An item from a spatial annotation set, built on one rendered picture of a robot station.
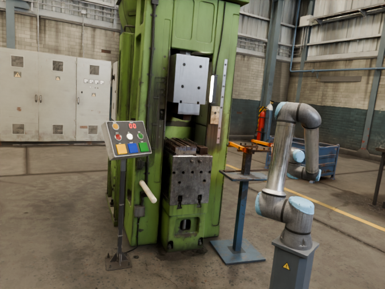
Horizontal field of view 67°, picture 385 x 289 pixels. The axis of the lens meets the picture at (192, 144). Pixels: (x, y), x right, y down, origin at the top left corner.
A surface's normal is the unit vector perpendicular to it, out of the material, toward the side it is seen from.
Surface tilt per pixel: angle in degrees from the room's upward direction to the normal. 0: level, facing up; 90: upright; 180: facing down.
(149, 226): 90
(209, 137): 90
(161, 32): 90
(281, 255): 90
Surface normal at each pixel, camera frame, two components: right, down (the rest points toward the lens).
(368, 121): -0.87, 0.01
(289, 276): -0.65, 0.07
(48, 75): 0.52, 0.18
